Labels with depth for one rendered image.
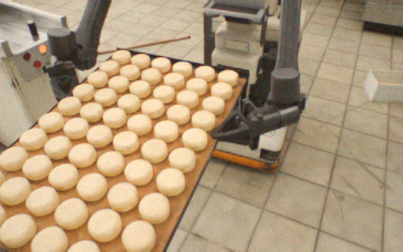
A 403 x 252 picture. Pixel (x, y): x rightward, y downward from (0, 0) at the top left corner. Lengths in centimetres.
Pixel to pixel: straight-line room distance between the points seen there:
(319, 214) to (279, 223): 23
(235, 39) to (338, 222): 109
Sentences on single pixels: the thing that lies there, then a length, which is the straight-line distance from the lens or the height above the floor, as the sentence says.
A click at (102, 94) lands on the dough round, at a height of 103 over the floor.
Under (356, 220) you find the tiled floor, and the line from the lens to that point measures 189.
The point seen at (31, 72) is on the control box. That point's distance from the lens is 157.
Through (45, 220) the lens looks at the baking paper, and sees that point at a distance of 59.
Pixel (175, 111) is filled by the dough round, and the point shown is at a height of 103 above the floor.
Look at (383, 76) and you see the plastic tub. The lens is 295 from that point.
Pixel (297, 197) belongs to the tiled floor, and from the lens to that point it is 187.
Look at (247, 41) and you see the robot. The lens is 150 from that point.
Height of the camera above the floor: 144
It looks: 42 degrees down
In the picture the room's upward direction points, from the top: straight up
